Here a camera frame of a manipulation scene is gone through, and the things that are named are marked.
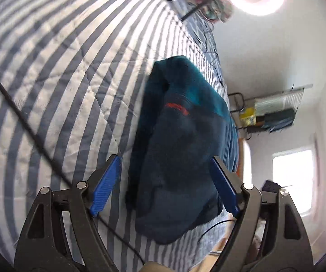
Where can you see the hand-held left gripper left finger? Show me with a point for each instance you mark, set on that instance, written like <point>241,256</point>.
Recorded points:
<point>106,187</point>

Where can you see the yellow plastic crate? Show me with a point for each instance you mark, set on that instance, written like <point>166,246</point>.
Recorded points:
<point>247,117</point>

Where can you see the teal plaid fleece shirt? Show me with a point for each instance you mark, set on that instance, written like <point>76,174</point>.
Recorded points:
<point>180,147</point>

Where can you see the blue white striped quilt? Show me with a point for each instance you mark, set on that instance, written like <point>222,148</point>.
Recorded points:
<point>52,76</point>

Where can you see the dark green hanging garment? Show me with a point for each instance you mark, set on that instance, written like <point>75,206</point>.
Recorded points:
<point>279,115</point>

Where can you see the green white striped towel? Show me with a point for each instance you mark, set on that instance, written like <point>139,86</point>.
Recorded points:
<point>276,102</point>

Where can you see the black metal clothes rack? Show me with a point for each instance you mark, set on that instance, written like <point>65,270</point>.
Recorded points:
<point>235,93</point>

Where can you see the window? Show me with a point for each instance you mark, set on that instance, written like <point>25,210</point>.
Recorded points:
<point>293,181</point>

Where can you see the blue denim hanging garment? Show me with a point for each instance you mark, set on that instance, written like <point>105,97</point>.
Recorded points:
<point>280,126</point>

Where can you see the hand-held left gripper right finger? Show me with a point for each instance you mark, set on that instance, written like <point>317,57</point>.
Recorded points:
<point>225,187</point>

